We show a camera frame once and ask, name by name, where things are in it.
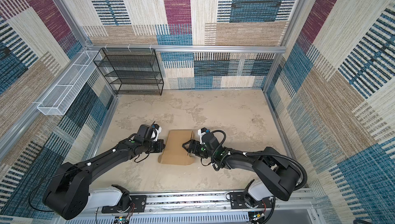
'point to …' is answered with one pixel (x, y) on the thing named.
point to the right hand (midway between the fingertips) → (186, 150)
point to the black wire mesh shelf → (131, 71)
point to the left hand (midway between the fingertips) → (165, 144)
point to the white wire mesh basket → (56, 101)
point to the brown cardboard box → (174, 153)
